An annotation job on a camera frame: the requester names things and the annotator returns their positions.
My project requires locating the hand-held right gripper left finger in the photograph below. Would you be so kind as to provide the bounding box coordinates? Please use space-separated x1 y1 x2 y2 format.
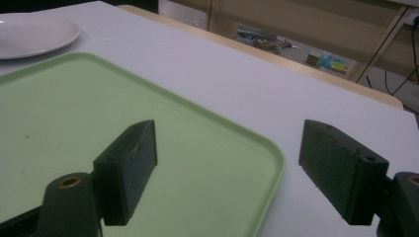
37 118 158 237

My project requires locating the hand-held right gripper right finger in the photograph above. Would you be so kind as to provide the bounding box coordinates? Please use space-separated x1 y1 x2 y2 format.
297 118 419 237

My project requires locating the light green plastic tray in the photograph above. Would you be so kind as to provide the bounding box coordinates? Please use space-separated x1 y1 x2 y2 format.
0 51 287 237

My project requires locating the pile of colourful small items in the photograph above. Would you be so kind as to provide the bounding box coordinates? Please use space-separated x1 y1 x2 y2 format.
305 49 350 75

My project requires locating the white ceramic plate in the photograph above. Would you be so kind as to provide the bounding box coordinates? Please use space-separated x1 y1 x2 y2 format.
0 12 81 60

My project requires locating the black cable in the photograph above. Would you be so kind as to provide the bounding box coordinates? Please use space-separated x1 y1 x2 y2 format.
365 16 419 116

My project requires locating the pile of grey cables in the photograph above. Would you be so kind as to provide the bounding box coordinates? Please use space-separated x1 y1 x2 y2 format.
235 28 300 55

